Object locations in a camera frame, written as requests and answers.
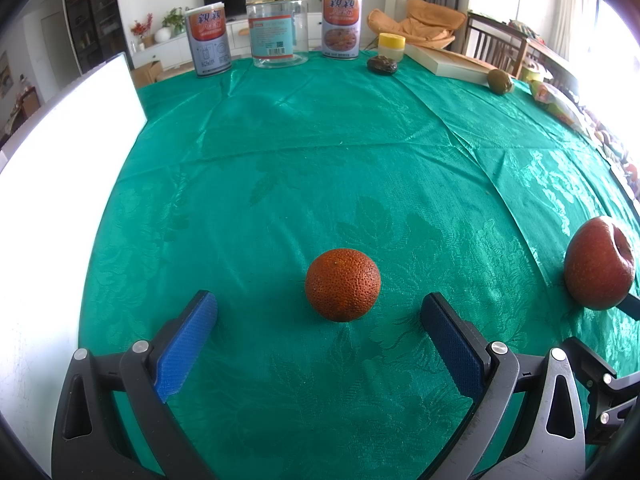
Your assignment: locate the smooth dark purple fruit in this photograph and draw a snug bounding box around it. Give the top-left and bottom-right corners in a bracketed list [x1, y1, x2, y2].
[366, 56, 399, 75]

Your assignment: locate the olive round fruit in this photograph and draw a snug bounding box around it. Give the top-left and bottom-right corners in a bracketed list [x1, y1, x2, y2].
[486, 68, 514, 95]

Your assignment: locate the flat white box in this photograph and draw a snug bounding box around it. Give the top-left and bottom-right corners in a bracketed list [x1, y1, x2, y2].
[404, 42, 501, 81]

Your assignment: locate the red label tin can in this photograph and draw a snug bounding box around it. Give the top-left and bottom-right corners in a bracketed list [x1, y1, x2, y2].
[321, 0, 362, 60]
[185, 2, 232, 77]

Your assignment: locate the orange lounge chair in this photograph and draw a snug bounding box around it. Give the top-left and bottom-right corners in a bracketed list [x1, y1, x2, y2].
[367, 0, 466, 51]

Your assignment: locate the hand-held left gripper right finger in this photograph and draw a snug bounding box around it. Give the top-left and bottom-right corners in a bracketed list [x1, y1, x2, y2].
[420, 292, 587, 480]

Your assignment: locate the red apple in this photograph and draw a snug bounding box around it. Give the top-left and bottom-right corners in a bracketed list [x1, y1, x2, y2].
[564, 216, 637, 311]

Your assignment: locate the printed plastic bag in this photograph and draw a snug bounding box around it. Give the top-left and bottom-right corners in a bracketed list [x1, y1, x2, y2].
[529, 80, 588, 133]

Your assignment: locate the dark glass cabinet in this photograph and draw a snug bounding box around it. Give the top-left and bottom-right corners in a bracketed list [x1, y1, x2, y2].
[62, 0, 133, 68]

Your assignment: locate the clear plastic jar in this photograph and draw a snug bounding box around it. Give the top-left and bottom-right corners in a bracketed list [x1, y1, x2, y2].
[245, 0, 309, 68]

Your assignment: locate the small yellow lid jar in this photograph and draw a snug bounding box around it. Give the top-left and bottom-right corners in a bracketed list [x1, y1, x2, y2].
[377, 33, 406, 63]

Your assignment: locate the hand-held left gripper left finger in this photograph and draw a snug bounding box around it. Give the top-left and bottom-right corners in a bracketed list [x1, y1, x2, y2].
[51, 290, 219, 480]

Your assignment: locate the red flower arrangement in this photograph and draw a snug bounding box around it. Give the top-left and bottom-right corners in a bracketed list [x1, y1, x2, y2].
[131, 14, 153, 51]

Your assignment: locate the dark wooden slatted furniture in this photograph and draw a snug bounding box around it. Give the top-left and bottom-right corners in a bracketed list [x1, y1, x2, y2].
[462, 10, 571, 81]

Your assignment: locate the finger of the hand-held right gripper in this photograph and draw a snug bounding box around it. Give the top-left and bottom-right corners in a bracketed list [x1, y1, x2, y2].
[562, 337, 640, 446]
[617, 292, 640, 322]

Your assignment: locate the brown cardboard box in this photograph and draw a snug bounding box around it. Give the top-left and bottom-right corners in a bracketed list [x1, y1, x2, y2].
[131, 61, 163, 86]

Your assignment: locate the green tablecloth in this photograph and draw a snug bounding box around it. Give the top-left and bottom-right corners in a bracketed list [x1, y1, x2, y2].
[79, 52, 640, 480]

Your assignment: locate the dark orange mandarin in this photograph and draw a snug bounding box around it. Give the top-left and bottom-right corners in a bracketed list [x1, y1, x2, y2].
[305, 248, 382, 323]

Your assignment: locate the bushy potted plant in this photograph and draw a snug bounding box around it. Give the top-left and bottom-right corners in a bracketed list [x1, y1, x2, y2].
[162, 7, 187, 36]

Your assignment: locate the white cardboard box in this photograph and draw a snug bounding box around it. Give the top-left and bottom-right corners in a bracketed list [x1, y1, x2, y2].
[0, 52, 148, 466]

